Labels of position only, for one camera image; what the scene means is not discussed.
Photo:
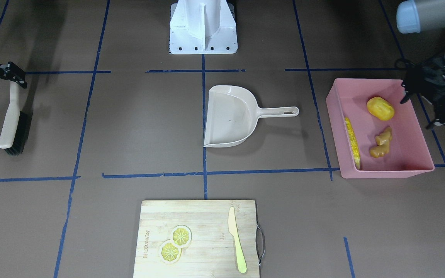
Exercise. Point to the pink plastic bin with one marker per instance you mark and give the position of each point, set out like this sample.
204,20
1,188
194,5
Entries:
408,155

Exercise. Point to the yellow plastic knife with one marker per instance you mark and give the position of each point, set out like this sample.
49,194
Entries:
232,227

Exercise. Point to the lemon slice near edge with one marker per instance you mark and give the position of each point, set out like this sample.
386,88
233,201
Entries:
169,253

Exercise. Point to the beige plastic dustpan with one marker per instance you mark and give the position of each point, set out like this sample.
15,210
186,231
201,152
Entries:
233,114

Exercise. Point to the yellow toy corn cob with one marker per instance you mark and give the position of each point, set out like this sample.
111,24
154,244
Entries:
353,142

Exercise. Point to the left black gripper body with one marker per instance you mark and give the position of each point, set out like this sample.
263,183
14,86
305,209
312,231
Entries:
440,85

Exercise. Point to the brown toy ginger root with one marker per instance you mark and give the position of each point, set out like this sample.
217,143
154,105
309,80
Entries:
383,141

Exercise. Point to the beige hand brush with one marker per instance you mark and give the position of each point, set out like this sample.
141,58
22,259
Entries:
14,129

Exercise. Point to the lemon slice inner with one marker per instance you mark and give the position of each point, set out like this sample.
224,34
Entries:
181,236

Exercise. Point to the bamboo cutting board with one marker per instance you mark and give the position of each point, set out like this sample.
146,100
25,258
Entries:
211,253

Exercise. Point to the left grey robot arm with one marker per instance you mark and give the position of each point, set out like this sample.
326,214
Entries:
415,16

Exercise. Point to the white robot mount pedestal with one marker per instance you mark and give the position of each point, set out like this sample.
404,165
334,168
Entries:
203,27

